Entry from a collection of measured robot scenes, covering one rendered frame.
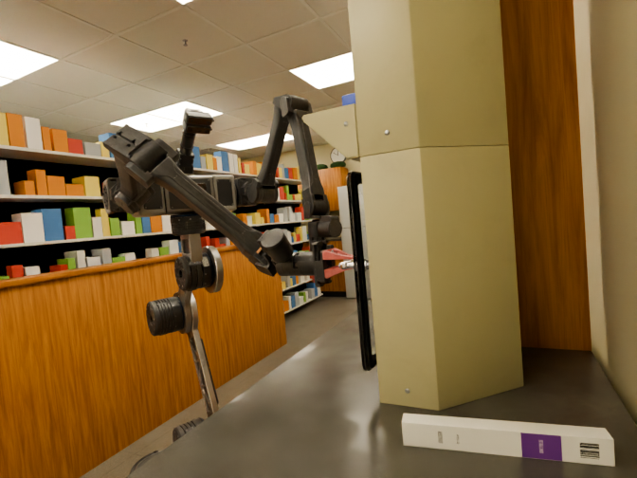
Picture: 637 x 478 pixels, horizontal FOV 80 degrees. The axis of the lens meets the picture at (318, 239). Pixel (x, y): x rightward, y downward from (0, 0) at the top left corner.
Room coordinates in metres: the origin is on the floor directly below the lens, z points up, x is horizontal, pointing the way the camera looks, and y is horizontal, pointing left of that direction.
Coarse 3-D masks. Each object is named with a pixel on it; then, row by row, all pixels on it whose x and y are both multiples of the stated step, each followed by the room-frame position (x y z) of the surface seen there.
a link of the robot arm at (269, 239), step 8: (264, 232) 0.88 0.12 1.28; (272, 232) 0.87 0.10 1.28; (280, 232) 0.86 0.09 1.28; (264, 240) 0.86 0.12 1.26; (272, 240) 0.85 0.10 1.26; (280, 240) 0.84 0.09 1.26; (264, 248) 0.86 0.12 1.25; (272, 248) 0.84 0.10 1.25; (280, 248) 0.85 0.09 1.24; (288, 248) 0.87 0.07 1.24; (264, 256) 0.90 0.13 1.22; (272, 256) 0.86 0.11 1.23; (280, 256) 0.86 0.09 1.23; (288, 256) 0.87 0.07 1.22; (256, 264) 0.94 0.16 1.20; (272, 264) 0.92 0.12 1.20; (264, 272) 0.95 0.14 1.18; (272, 272) 0.93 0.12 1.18
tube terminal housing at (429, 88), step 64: (384, 0) 0.68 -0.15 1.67; (448, 0) 0.69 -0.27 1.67; (384, 64) 0.68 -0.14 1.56; (448, 64) 0.69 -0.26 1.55; (384, 128) 0.69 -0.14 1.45; (448, 128) 0.68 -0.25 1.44; (384, 192) 0.69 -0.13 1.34; (448, 192) 0.68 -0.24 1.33; (384, 256) 0.70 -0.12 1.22; (448, 256) 0.68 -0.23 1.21; (512, 256) 0.72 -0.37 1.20; (384, 320) 0.70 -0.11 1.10; (448, 320) 0.67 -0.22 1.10; (512, 320) 0.72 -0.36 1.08; (384, 384) 0.71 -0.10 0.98; (448, 384) 0.67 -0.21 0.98; (512, 384) 0.72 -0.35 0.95
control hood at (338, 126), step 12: (336, 108) 0.73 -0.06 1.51; (348, 108) 0.72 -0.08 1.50; (312, 120) 0.75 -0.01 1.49; (324, 120) 0.74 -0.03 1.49; (336, 120) 0.73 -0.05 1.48; (348, 120) 0.72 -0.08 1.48; (324, 132) 0.74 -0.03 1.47; (336, 132) 0.73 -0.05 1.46; (348, 132) 0.72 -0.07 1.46; (336, 144) 0.73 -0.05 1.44; (348, 144) 0.72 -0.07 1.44; (348, 156) 0.72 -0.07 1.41; (360, 156) 0.72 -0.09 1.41
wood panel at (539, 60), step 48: (528, 0) 0.90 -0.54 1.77; (528, 48) 0.91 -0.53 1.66; (528, 96) 0.91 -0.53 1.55; (576, 96) 0.87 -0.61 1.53; (528, 144) 0.91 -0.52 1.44; (576, 144) 0.87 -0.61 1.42; (528, 192) 0.91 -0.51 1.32; (576, 192) 0.87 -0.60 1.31; (528, 240) 0.92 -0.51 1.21; (576, 240) 0.87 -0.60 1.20; (528, 288) 0.92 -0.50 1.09; (576, 288) 0.88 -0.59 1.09; (528, 336) 0.92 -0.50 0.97; (576, 336) 0.88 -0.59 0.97
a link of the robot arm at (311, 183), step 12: (288, 108) 1.31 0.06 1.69; (288, 120) 1.35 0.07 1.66; (300, 120) 1.32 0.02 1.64; (300, 132) 1.30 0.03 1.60; (300, 144) 1.30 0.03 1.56; (312, 144) 1.32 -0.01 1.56; (300, 156) 1.30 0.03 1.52; (312, 156) 1.29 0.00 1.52; (300, 168) 1.30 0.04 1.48; (312, 168) 1.28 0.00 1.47; (312, 180) 1.26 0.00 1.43; (312, 192) 1.25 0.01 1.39; (312, 204) 1.24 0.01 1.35; (324, 204) 1.26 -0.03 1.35
